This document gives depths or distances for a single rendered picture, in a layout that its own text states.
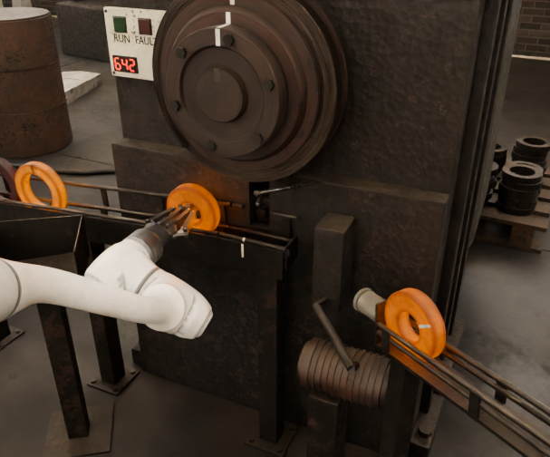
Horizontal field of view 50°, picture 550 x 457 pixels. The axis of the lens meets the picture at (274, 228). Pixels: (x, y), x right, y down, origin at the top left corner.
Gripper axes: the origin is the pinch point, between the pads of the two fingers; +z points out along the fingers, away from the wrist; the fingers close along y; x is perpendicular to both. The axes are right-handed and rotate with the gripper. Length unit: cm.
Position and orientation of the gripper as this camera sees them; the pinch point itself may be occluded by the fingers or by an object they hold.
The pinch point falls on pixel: (192, 205)
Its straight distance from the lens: 160.0
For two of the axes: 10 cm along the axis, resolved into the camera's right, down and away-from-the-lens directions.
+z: 4.1, -4.8, 7.8
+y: 9.1, 1.9, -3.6
